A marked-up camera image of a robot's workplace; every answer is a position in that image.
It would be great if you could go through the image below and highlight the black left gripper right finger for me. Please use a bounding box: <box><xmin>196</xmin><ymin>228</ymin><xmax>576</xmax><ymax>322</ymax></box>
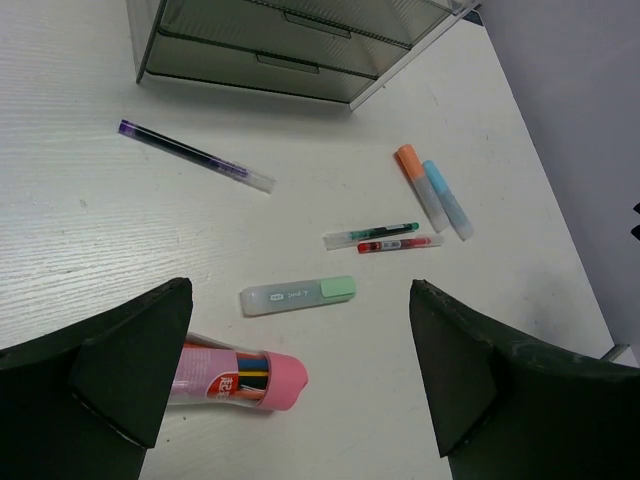
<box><xmin>409</xmin><ymin>280</ymin><xmax>639</xmax><ymax>479</ymax></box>

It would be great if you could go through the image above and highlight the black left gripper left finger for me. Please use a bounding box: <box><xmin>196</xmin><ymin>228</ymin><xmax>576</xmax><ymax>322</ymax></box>
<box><xmin>1</xmin><ymin>278</ymin><xmax>193</xmax><ymax>479</ymax></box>

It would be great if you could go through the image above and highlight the pink marker tube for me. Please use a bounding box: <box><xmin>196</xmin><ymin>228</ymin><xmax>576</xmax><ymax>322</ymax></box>
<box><xmin>168</xmin><ymin>333</ymin><xmax>308</xmax><ymax>411</ymax></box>

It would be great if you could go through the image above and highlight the blue highlighter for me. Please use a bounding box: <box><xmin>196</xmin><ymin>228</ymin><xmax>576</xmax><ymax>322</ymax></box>
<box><xmin>422</xmin><ymin>160</ymin><xmax>474</xmax><ymax>241</ymax></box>

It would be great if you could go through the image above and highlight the orange highlighter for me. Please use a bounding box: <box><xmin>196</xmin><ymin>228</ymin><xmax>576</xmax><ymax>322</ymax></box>
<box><xmin>396</xmin><ymin>144</ymin><xmax>449</xmax><ymax>233</ymax></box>

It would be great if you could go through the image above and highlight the red gel pen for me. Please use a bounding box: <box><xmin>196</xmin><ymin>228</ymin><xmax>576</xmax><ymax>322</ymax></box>
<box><xmin>357</xmin><ymin>235</ymin><xmax>445</xmax><ymax>254</ymax></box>

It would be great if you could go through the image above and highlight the green highlighter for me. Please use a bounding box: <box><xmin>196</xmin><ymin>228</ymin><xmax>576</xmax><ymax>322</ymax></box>
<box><xmin>239</xmin><ymin>276</ymin><xmax>356</xmax><ymax>317</ymax></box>

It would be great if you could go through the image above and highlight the purple gel pen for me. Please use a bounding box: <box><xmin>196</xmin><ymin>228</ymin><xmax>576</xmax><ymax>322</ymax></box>
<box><xmin>118</xmin><ymin>119</ymin><xmax>276</xmax><ymax>194</ymax></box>

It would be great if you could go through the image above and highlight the clear acrylic drawer organizer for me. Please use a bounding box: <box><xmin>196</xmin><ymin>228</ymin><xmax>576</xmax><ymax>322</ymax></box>
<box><xmin>126</xmin><ymin>0</ymin><xmax>478</xmax><ymax>109</ymax></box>

